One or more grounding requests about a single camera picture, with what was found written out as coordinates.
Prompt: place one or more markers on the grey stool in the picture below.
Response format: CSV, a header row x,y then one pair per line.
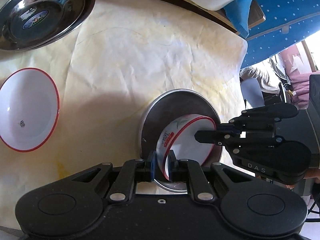
x,y
252,92

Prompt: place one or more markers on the person's right hand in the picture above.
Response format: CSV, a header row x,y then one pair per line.
x,y
312,173

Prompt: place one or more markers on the blue polka dot curtain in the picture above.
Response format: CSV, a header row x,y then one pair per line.
x,y
282,17

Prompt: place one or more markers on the large labelled steel plate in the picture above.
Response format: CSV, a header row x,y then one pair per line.
x,y
37,12

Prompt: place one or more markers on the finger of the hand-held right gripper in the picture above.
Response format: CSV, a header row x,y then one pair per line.
x,y
265,115
212,137

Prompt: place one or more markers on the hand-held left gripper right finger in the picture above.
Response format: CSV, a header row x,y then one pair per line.
x,y
172,166

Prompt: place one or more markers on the cream tablecloth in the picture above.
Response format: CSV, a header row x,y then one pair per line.
x,y
150,62

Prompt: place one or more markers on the beige cloth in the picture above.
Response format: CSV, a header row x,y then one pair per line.
x,y
265,72

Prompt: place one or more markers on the wooden shelf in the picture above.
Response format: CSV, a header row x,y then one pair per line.
x,y
257,15

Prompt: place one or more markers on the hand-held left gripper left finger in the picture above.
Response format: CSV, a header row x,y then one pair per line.
x,y
151,166

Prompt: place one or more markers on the white red-rimmed bowl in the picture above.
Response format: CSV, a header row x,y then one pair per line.
x,y
27,110
195,142

